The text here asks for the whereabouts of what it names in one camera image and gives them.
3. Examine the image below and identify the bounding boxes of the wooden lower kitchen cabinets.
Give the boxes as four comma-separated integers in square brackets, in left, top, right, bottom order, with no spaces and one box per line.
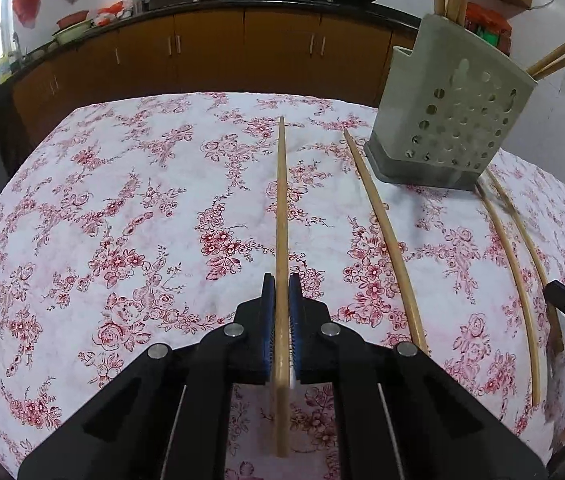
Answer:
[9,6,421,149]

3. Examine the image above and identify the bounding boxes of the floral pink tablecloth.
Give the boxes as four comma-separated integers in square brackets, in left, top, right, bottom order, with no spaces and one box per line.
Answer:
[0,93,565,474]

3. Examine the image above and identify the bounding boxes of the green perforated utensil holder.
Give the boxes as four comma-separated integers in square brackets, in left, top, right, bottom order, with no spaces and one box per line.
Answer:
[365,14,537,191]

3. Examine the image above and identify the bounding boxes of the orange plastic bag on counter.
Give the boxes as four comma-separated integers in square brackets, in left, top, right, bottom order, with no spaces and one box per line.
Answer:
[465,1,511,46]

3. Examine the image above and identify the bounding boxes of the green and red basins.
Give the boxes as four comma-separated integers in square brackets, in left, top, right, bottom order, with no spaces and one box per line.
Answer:
[54,10,92,46]

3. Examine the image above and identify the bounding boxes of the black countertop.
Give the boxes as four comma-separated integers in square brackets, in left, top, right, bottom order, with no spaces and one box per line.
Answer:
[0,0,423,106]

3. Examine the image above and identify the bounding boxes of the red hanging plastic bag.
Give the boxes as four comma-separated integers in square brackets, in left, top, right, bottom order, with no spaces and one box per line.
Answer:
[12,0,40,29]

